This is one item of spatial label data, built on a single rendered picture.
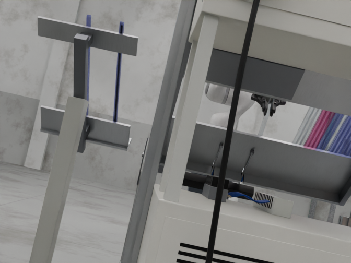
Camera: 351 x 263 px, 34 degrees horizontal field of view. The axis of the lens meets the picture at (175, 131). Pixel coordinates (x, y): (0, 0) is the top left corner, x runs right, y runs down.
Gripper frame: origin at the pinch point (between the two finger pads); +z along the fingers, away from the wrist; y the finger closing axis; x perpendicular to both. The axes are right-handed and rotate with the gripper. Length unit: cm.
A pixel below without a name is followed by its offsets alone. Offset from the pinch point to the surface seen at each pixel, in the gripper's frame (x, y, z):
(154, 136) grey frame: -12, -35, 35
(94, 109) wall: 613, -175, -699
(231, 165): 27.8, -6.9, 0.2
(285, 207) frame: -5.9, 1.7, 47.3
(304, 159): 18.4, 16.7, 1.2
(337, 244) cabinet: -28, 5, 75
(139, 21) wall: 482, -117, -826
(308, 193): 32.6, 22.2, 3.4
